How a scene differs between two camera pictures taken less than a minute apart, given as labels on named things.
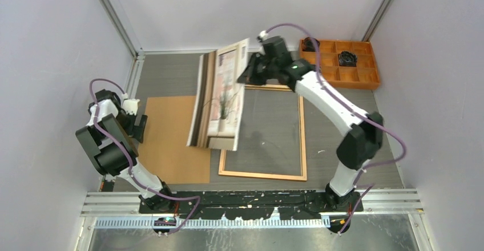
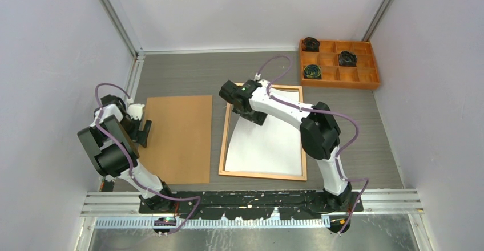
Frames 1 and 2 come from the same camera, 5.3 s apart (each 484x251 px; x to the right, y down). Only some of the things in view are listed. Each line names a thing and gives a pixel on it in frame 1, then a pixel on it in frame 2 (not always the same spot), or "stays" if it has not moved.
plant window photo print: [214, 97] -> [275, 148]
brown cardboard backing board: [165, 150] stays
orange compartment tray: [365, 75] stays
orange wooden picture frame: [303, 165] stays
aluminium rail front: [406, 202] stays
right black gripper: [247, 76] -> [258, 117]
